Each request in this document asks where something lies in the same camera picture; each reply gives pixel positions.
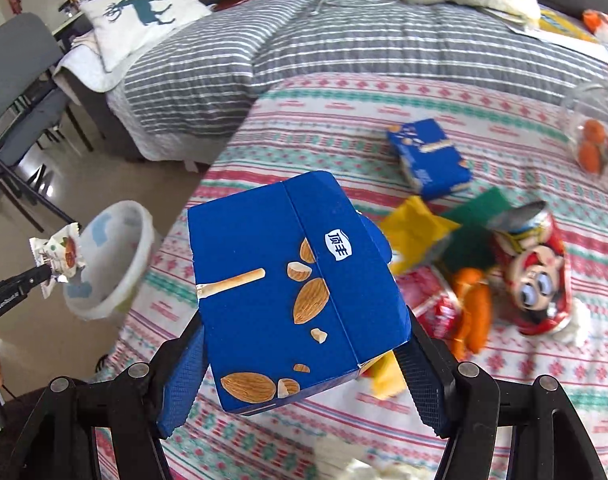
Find green snack packet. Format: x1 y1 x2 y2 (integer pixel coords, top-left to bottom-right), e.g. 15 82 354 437
441 187 514 273

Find yellow plastic wrapper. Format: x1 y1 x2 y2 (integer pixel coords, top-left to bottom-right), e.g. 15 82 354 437
364 352 405 401

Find large blue almond snack box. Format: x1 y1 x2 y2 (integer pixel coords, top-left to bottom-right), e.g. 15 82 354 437
186 170 412 415

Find red plastic wrapper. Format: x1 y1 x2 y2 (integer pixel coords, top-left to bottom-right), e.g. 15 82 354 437
399 265 464 341

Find white quilted cloth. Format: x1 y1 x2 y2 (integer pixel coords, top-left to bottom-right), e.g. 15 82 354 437
53 35 130 93

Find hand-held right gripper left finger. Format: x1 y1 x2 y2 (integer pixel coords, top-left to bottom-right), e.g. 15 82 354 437
11 320 211 480

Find orange tangerine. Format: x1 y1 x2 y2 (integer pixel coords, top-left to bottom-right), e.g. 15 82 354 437
584 119 607 145
578 140 604 176

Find white deer print pillow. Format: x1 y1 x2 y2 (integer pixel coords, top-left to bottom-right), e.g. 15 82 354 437
79 0 212 72

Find red cartoon snack bag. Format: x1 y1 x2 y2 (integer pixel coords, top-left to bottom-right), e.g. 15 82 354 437
486 200 572 336

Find glass teapot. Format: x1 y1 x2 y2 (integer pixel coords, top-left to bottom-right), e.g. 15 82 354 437
558 62 608 181

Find orange sausage snacks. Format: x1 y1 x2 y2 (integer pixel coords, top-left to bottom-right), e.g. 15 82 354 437
451 267 492 356

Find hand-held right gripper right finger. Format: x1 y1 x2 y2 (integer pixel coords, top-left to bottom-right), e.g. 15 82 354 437
394 317 608 480

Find white plastic trash bin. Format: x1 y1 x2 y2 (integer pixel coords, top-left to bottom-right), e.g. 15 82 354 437
63 201 157 322

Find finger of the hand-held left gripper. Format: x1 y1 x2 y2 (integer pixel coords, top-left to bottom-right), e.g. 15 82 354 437
11 265 53 294

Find red green patterned tablecloth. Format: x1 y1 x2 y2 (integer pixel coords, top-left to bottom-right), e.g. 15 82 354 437
91 72 608 480

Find yellow snack packet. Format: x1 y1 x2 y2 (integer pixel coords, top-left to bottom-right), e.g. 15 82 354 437
379 195 462 276

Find grey striped blanket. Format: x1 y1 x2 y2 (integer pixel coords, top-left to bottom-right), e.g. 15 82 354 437
106 0 608 151

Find small blue snack box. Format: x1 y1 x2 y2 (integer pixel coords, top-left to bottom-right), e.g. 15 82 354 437
386 119 473 201

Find grey folding chair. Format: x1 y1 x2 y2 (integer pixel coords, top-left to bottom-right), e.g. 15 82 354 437
0 12 95 231

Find white tissue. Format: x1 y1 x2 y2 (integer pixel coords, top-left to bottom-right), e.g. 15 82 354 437
314 435 425 480
558 300 592 348

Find white snack wrapper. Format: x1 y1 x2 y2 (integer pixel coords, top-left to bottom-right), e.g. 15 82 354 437
29 224 87 300

